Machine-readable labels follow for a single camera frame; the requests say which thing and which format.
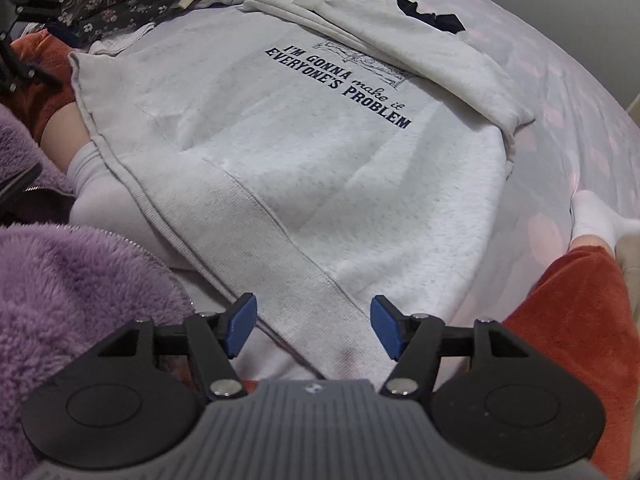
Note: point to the white knee sock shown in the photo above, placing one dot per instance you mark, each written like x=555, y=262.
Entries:
x=115, y=200
x=597, y=220

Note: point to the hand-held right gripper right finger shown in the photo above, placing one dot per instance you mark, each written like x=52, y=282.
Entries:
x=387, y=327

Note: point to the light grey printed sweatshirt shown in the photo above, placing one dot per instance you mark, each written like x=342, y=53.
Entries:
x=300, y=170

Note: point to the purple fleece robe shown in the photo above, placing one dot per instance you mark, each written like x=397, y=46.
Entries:
x=75, y=310

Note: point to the navy cloth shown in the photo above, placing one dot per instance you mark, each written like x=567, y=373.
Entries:
x=435, y=17

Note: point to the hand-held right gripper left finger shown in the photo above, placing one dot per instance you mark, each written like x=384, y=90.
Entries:
x=240, y=325

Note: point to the person's right leg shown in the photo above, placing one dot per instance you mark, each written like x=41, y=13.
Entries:
x=595, y=244

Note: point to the person's left leg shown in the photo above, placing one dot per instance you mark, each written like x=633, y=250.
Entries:
x=67, y=135

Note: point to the white cloth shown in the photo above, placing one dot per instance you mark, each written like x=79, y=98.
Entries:
x=122, y=37

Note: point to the person's leg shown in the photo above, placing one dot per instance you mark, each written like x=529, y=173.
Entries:
x=595, y=244
x=67, y=135

